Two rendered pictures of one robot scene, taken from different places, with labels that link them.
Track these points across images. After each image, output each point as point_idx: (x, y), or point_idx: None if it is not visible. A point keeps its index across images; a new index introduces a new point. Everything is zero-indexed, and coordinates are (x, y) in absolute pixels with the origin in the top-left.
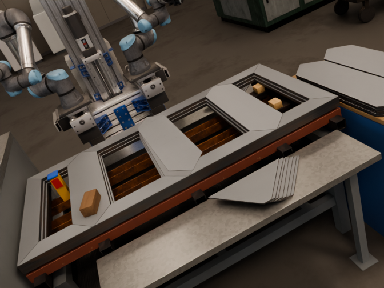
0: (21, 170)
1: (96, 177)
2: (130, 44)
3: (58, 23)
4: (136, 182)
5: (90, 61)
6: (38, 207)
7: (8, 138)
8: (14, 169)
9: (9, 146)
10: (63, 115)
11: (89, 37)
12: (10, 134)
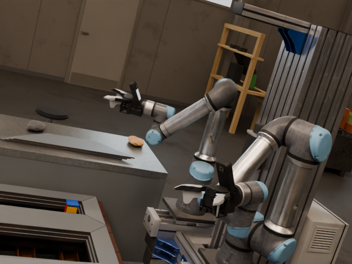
0: (114, 193)
1: (27, 222)
2: None
3: None
4: None
5: None
6: (25, 193)
7: (148, 170)
8: (100, 180)
9: (135, 172)
10: (164, 200)
11: (260, 178)
12: (162, 173)
